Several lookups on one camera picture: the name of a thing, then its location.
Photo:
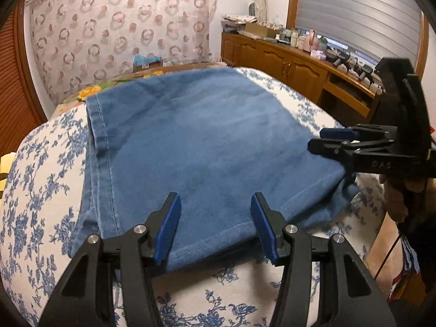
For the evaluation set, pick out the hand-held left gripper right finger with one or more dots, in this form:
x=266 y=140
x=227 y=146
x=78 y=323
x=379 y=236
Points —
x=264 y=231

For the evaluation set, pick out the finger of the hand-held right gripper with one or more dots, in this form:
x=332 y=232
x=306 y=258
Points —
x=335 y=133
x=327 y=147

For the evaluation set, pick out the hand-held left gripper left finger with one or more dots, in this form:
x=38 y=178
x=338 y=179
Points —
x=168 y=228

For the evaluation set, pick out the blue denim pants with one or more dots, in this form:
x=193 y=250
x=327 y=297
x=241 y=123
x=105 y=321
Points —
x=211 y=143

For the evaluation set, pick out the person's right hand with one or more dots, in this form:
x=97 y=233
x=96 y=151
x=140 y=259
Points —
x=395 y=197

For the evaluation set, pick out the wooden sideboard cabinet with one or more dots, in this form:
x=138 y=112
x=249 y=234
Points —
x=272 y=58

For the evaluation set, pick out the window roller blind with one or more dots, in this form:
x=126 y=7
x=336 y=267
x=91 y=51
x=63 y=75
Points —
x=357 y=6

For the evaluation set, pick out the open cardboard box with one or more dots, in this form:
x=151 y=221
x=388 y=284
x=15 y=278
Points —
x=260 y=30

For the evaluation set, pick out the white blue floral bedsheet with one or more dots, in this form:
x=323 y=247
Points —
x=44 y=184

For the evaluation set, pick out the stack of papers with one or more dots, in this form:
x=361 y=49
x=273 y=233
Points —
x=236 y=23

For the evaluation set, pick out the cardboard box with blue item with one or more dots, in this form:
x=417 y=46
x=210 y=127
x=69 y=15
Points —
x=147 y=63

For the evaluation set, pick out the yellow item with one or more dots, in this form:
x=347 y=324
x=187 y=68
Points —
x=5 y=170

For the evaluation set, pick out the wooden slatted door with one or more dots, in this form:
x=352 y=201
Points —
x=13 y=92

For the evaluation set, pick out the circle pattern curtain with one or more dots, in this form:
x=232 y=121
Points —
x=119 y=24

